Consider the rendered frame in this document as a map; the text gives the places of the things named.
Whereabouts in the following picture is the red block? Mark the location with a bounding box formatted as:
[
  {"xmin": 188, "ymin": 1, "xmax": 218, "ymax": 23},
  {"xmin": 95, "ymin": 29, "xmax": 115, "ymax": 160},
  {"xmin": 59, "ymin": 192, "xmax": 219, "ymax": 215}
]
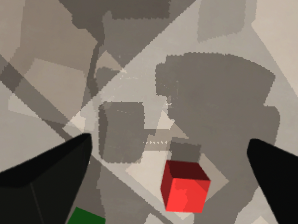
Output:
[{"xmin": 160, "ymin": 160, "xmax": 210, "ymax": 213}]

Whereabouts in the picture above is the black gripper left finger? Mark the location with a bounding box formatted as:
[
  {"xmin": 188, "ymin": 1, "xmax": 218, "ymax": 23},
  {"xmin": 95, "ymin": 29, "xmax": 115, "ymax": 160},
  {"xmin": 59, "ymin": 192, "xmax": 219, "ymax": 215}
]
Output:
[{"xmin": 0, "ymin": 133, "xmax": 93, "ymax": 224}]

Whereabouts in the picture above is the green block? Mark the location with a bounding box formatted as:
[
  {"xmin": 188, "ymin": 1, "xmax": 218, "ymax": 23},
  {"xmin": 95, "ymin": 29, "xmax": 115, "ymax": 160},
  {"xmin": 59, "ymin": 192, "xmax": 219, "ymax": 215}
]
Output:
[{"xmin": 68, "ymin": 207, "xmax": 106, "ymax": 224}]

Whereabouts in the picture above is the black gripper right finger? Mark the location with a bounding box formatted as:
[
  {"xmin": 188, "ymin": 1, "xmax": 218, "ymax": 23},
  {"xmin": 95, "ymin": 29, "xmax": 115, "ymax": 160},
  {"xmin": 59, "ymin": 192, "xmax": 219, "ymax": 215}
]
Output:
[{"xmin": 247, "ymin": 138, "xmax": 298, "ymax": 224}]

